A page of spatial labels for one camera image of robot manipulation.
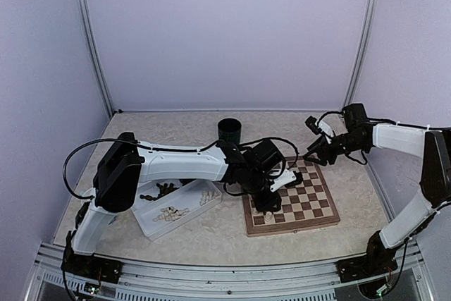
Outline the white pawns group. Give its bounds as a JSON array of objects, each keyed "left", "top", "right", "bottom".
[{"left": 199, "top": 190, "right": 217, "bottom": 206}]

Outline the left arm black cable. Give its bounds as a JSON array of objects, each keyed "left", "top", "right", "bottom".
[{"left": 62, "top": 137, "right": 142, "bottom": 199}]

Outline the aluminium frame post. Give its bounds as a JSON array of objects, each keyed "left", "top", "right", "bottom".
[
  {"left": 77, "top": 0, "right": 115, "bottom": 118},
  {"left": 342, "top": 0, "right": 378, "bottom": 106}
]

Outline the aluminium front rail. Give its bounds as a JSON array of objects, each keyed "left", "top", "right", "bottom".
[{"left": 20, "top": 243, "right": 437, "bottom": 300}]

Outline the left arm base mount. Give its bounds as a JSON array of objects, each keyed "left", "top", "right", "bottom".
[{"left": 61, "top": 254, "right": 123, "bottom": 284}]

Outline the wooden chess board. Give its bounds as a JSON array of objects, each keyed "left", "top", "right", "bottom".
[{"left": 242, "top": 156, "right": 340, "bottom": 237}]

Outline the dark chess pieces pile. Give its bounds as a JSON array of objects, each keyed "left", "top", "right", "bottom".
[{"left": 140, "top": 183, "right": 179, "bottom": 202}]

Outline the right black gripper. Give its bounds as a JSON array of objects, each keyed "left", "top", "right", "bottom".
[{"left": 304, "top": 131, "right": 366, "bottom": 166}]

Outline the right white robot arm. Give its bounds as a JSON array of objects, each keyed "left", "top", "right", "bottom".
[{"left": 304, "top": 103, "right": 450, "bottom": 276}]

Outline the right aluminium frame post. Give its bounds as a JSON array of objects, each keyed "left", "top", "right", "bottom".
[{"left": 342, "top": 0, "right": 378, "bottom": 106}]

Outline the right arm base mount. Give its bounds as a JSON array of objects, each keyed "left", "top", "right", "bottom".
[{"left": 335, "top": 256, "right": 398, "bottom": 283}]

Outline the white plastic tray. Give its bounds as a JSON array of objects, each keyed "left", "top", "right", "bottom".
[{"left": 132, "top": 179, "right": 222, "bottom": 241}]

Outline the left aluminium frame post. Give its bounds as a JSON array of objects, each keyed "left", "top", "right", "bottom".
[{"left": 77, "top": 0, "right": 115, "bottom": 118}]

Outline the dark green cup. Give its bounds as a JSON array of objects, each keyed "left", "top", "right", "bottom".
[{"left": 217, "top": 118, "right": 242, "bottom": 145}]

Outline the white chess pieces pile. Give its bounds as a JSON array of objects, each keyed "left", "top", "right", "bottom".
[{"left": 153, "top": 206, "right": 190, "bottom": 222}]

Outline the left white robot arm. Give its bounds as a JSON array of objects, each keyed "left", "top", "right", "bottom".
[{"left": 66, "top": 133, "right": 296, "bottom": 276}]

